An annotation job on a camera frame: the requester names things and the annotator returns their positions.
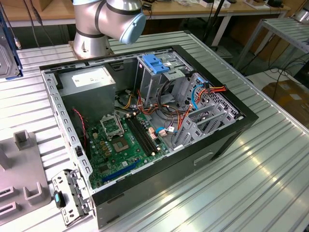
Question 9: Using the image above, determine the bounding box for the brown cardboard box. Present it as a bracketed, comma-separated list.
[262, 81, 309, 121]

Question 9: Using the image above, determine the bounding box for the hard disk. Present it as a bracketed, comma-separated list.
[0, 11, 24, 81]

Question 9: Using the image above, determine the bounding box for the orange red wire bundle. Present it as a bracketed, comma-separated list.
[136, 89, 194, 132]

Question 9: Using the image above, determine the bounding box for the green motherboard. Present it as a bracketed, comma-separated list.
[85, 112, 169, 190]

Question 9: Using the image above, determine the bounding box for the black RAM slot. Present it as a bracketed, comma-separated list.
[133, 116, 158, 154]
[126, 116, 151, 157]
[129, 116, 155, 156]
[136, 115, 161, 153]

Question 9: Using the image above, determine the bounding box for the black cable silver connector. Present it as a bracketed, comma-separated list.
[0, 4, 22, 50]

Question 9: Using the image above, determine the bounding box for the blue expansion slot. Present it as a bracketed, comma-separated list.
[101, 158, 142, 184]

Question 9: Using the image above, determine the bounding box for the yellow orange wire bundle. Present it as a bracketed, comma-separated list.
[120, 93, 135, 109]

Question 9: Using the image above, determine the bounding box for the metal socket cover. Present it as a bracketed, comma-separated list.
[100, 113, 125, 140]

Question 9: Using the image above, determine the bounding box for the blue plastic drive latch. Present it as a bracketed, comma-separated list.
[142, 54, 170, 75]

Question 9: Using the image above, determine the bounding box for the red black fan wire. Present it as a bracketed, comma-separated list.
[71, 108, 87, 150]

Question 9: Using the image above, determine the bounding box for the silver metal cylinder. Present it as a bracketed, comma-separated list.
[293, 8, 309, 24]

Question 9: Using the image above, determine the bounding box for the light blue board wire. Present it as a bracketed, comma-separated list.
[155, 127, 178, 136]

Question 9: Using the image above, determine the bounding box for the CPU socket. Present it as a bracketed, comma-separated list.
[111, 136, 132, 153]

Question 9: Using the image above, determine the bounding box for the black open PC case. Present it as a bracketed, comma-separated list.
[39, 44, 259, 230]

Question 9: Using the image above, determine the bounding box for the grey parts rack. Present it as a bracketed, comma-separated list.
[0, 130, 53, 225]

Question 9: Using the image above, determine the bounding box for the metal disk bay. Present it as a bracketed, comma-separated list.
[172, 72, 243, 150]

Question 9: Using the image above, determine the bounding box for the metal optical drive cage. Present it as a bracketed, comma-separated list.
[134, 49, 194, 107]

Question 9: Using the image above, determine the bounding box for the blue data wire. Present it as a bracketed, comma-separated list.
[191, 83, 208, 111]

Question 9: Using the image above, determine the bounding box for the grey power supply unit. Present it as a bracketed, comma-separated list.
[57, 65, 116, 121]

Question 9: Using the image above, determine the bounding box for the grey expansion card latch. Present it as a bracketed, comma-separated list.
[52, 169, 95, 227]

